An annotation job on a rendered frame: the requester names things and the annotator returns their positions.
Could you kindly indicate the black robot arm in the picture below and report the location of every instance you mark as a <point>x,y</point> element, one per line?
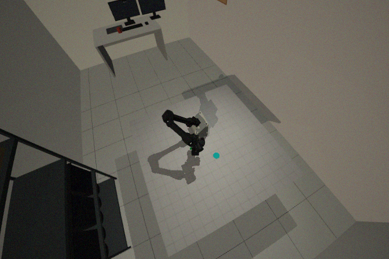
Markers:
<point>186,137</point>

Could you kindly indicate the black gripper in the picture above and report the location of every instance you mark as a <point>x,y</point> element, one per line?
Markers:
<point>194,152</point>

